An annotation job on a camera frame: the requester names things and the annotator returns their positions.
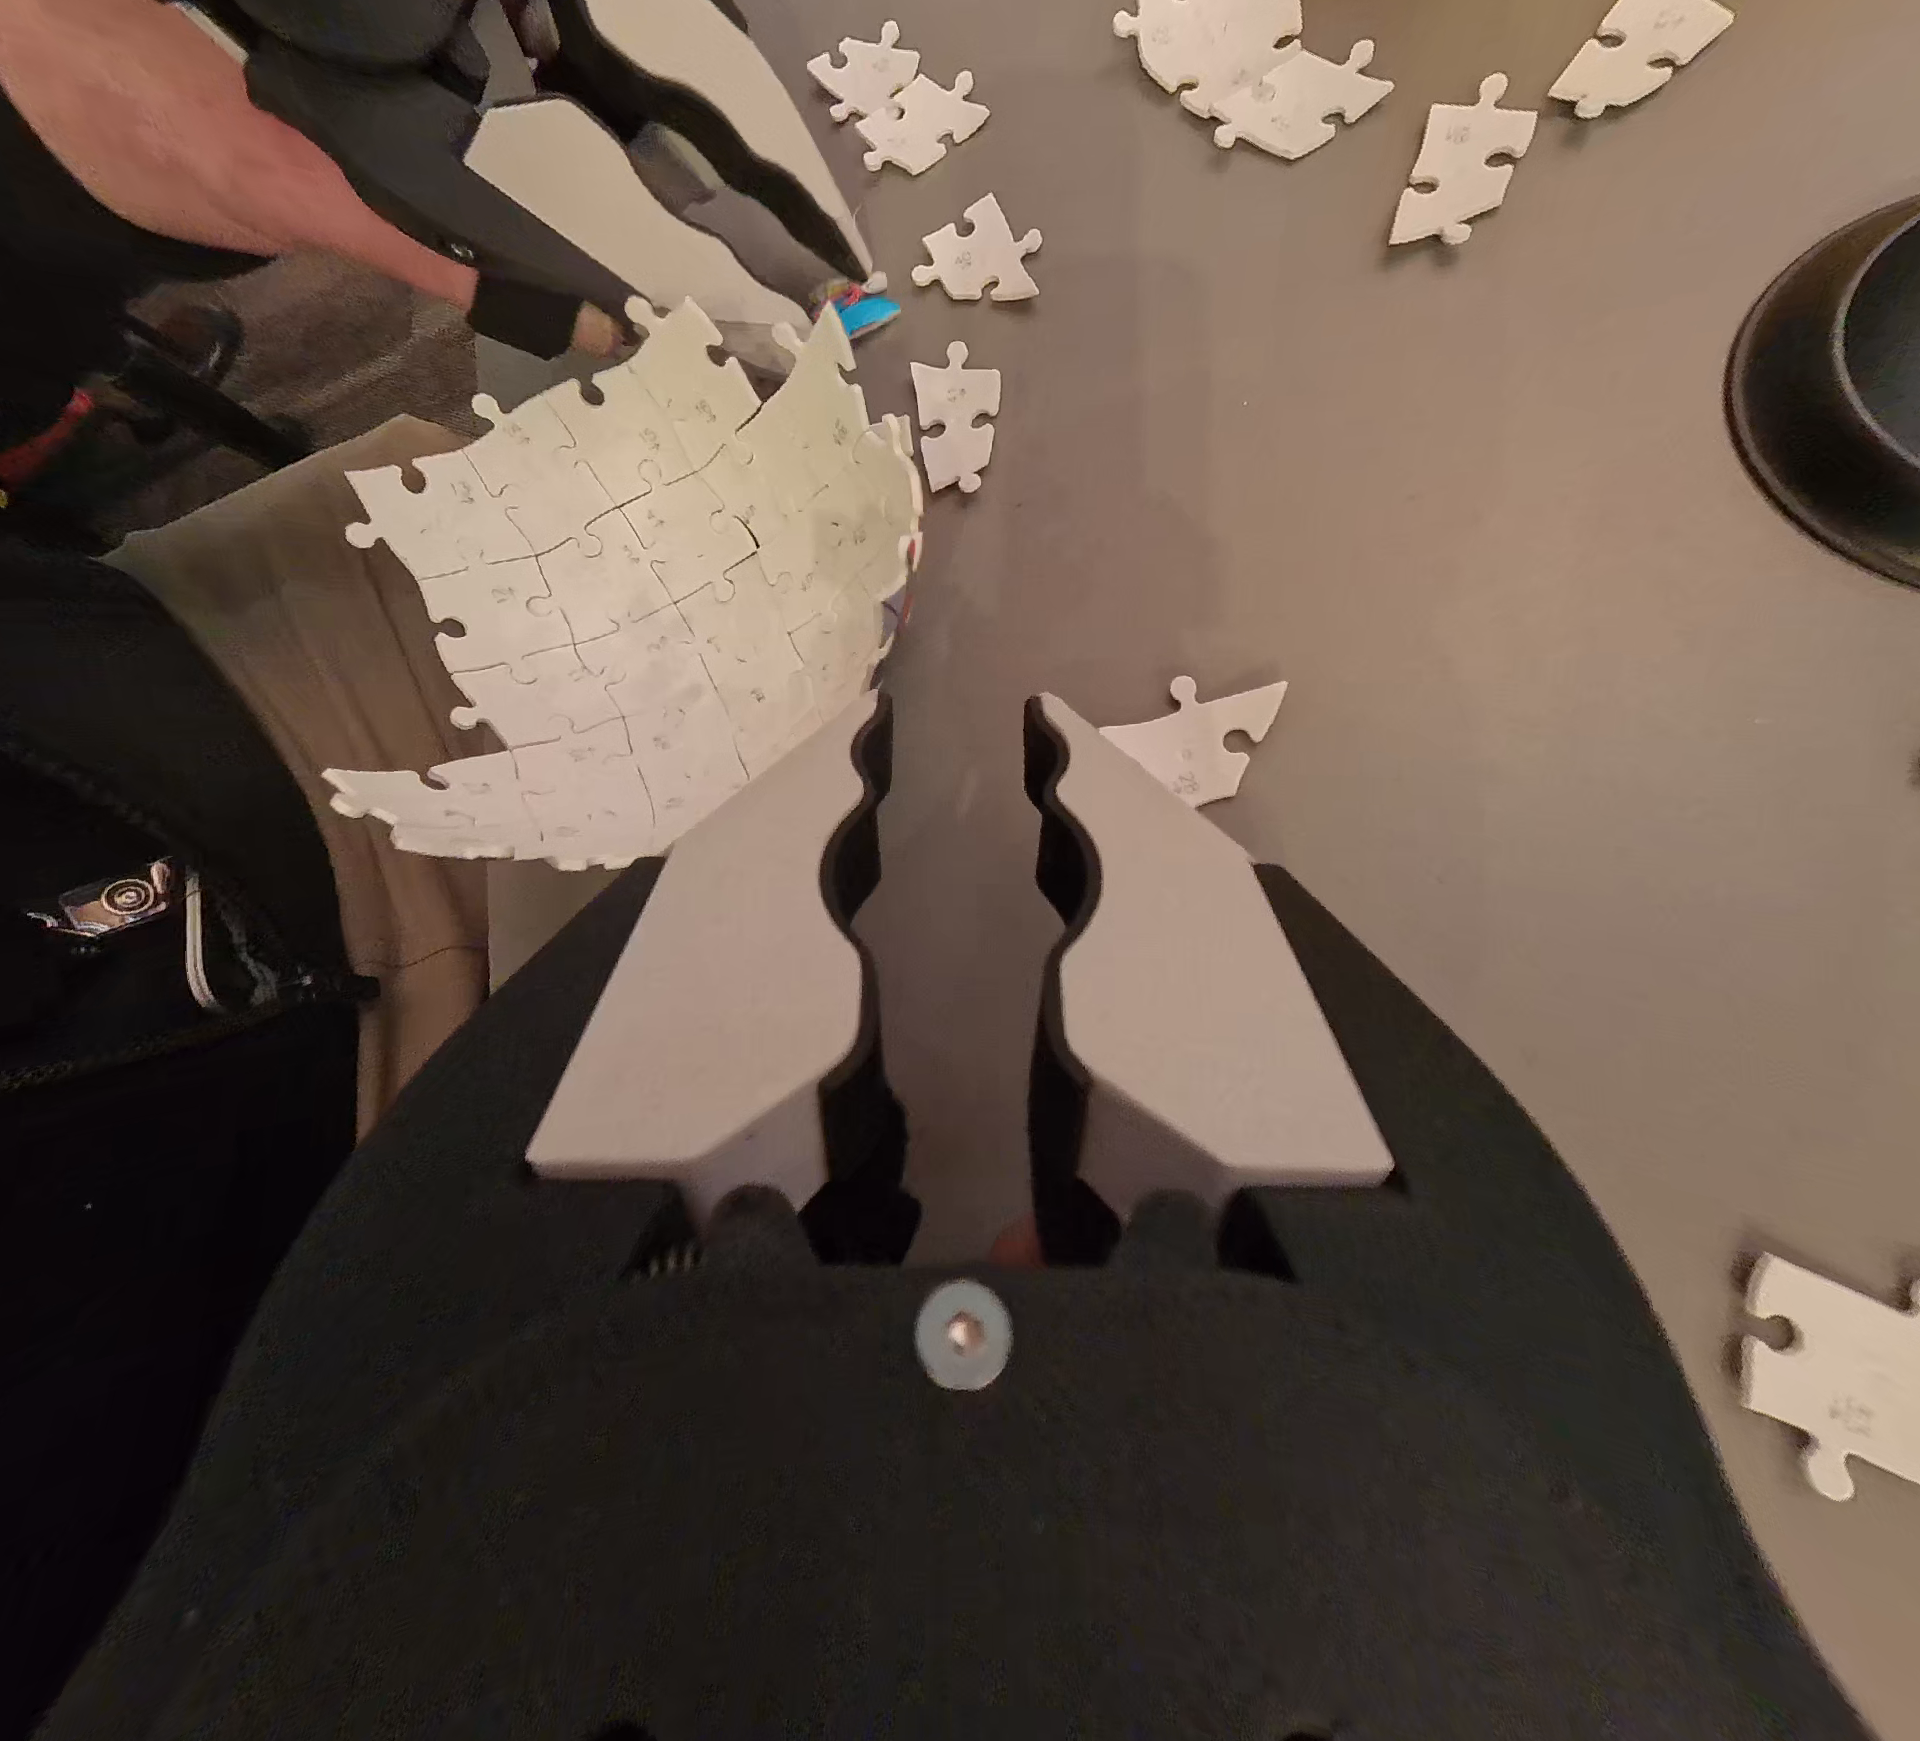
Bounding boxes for red chair part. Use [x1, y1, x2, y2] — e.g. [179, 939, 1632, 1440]
[0, 383, 95, 501]

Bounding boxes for white puzzle piece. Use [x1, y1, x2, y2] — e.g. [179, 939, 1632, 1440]
[1387, 73, 1542, 251]
[1208, 38, 1396, 165]
[1545, 0, 1738, 120]
[807, 20, 921, 123]
[910, 340, 1003, 496]
[858, 71, 991, 179]
[913, 193, 1043, 307]
[1739, 1253, 1920, 1503]
[1099, 676, 1288, 813]

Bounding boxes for joined white puzzle pieces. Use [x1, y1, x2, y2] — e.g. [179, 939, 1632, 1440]
[1114, 0, 1307, 123]

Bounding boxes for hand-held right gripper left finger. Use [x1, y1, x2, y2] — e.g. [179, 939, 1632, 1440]
[526, 692, 896, 1240]

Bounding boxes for black round ball stand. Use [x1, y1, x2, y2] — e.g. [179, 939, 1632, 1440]
[1725, 197, 1920, 592]

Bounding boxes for person's left hand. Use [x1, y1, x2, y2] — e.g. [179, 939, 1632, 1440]
[0, 0, 637, 356]

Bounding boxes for black chair base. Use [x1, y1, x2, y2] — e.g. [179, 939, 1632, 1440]
[0, 300, 309, 536]

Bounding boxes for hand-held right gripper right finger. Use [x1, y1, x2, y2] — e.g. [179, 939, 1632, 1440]
[1024, 692, 1396, 1240]

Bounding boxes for person's tan trousers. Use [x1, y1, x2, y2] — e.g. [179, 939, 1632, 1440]
[112, 422, 497, 1143]

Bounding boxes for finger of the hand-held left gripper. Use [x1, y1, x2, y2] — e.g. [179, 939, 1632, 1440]
[454, 91, 824, 342]
[556, 0, 879, 285]

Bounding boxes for partly built puzzle ball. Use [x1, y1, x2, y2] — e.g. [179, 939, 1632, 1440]
[322, 299, 928, 870]

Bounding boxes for white cord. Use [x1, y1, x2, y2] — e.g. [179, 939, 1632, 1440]
[177, 870, 273, 1015]

